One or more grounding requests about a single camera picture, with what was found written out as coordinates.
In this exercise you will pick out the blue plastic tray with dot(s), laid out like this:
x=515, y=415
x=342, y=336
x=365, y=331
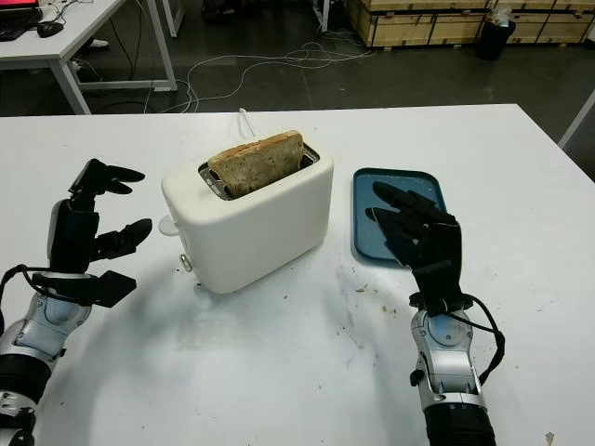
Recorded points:
x=372, y=232

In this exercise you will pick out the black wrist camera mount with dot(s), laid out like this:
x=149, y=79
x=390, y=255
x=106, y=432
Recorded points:
x=414, y=301
x=114, y=288

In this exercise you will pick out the black trash bin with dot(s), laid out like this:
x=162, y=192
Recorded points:
x=495, y=39

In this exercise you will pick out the stacked wooden crates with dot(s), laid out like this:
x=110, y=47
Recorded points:
x=418, y=23

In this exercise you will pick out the white desk frame leg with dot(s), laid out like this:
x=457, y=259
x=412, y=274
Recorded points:
x=322, y=14

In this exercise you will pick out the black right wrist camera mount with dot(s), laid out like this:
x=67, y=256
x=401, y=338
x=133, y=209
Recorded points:
x=414, y=301

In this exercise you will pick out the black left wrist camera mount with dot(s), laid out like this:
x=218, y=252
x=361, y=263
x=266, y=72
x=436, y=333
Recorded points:
x=114, y=288

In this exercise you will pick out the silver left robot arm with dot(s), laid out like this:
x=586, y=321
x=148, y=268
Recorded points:
x=46, y=325

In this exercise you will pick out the large tan bread crumb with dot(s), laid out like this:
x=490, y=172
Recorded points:
x=550, y=439

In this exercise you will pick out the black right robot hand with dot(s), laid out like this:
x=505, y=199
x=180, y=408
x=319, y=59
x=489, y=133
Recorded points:
x=441, y=251

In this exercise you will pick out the white office desk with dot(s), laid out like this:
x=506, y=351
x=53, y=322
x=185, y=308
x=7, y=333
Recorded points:
x=72, y=44

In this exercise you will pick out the black laptop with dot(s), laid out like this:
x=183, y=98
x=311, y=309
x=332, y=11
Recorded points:
x=16, y=21

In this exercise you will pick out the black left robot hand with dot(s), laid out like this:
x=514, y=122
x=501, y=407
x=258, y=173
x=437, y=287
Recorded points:
x=72, y=237

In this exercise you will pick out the brown bread slice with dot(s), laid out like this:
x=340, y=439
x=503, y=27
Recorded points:
x=260, y=162

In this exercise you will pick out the black computer mouse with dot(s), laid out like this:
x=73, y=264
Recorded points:
x=49, y=29

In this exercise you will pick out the white shoe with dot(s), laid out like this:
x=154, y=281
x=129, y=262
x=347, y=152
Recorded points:
x=98, y=43

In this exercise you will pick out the white toaster lever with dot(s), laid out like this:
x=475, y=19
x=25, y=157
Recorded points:
x=167, y=226

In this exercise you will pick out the white two-slot toaster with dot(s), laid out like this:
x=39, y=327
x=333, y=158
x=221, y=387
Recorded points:
x=260, y=232

